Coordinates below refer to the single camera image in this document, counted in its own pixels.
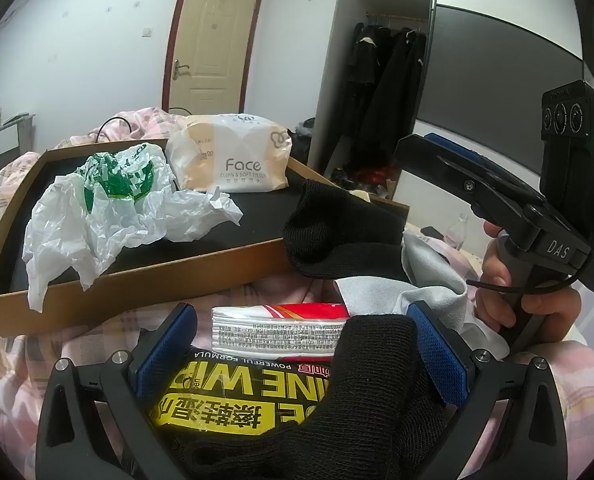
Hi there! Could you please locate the cream panel door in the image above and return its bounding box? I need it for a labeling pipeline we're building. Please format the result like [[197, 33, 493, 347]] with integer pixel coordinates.
[[161, 0, 265, 116]]

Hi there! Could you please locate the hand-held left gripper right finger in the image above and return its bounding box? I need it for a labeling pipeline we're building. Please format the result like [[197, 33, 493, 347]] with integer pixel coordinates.
[[407, 301, 578, 480]]

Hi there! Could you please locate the pink plaid blanket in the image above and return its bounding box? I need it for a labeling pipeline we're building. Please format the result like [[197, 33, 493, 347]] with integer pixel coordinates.
[[0, 107, 594, 480]]

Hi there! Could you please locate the light grey cloth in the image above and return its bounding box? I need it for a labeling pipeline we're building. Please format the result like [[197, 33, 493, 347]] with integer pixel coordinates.
[[334, 232, 508, 361]]

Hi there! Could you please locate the black power cable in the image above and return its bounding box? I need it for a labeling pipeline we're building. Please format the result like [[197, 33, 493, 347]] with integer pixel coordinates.
[[95, 107, 193, 143]]

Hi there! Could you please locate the red tissue pack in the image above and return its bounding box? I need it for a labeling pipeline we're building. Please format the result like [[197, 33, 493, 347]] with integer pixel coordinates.
[[211, 302, 352, 358]]

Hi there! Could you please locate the beige facial tissue pack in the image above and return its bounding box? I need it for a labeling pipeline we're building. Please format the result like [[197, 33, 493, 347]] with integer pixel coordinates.
[[164, 114, 294, 196]]

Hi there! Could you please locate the black hanging coat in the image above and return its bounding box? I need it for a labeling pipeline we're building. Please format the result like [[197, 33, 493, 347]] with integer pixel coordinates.
[[344, 21, 393, 136], [364, 27, 428, 161]]

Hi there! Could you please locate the shallow cardboard box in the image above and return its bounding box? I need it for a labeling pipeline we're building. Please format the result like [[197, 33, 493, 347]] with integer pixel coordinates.
[[0, 147, 410, 338]]

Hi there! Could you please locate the black sock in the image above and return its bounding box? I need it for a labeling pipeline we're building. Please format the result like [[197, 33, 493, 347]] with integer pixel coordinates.
[[283, 180, 408, 278]]

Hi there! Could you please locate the person's right hand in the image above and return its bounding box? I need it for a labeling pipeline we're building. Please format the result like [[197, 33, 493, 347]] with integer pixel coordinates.
[[475, 221, 585, 347]]

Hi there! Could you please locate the white green plastic bag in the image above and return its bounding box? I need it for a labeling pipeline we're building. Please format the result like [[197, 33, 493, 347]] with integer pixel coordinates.
[[22, 142, 243, 313]]

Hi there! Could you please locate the clear plastic bottle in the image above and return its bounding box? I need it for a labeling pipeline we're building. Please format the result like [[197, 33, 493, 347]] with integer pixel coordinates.
[[444, 212, 470, 251]]

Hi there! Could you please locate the black knit hat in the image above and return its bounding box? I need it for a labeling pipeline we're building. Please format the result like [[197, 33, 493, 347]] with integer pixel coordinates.
[[174, 316, 450, 480]]

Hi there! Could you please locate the red bag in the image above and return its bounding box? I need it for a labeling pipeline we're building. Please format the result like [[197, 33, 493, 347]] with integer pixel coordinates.
[[354, 167, 393, 188]]

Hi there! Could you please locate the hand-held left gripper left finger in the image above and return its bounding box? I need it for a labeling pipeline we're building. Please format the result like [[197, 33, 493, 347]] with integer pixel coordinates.
[[36, 302, 198, 480]]

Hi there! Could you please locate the sliding door wardrobe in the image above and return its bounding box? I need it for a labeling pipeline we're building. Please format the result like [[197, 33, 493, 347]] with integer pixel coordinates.
[[307, 0, 594, 241]]

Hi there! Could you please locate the yellow black wipes packet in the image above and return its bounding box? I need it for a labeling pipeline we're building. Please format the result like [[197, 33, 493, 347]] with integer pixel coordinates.
[[147, 347, 348, 441]]

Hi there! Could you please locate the black bag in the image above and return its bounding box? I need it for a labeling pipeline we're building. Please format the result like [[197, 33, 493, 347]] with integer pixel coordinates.
[[291, 117, 318, 143]]

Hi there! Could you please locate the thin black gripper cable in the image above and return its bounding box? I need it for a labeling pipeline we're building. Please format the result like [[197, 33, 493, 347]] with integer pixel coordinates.
[[466, 260, 590, 293]]

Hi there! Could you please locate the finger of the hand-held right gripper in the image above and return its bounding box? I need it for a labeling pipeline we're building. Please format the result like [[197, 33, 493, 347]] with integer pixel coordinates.
[[394, 135, 545, 223], [423, 132, 545, 205]]

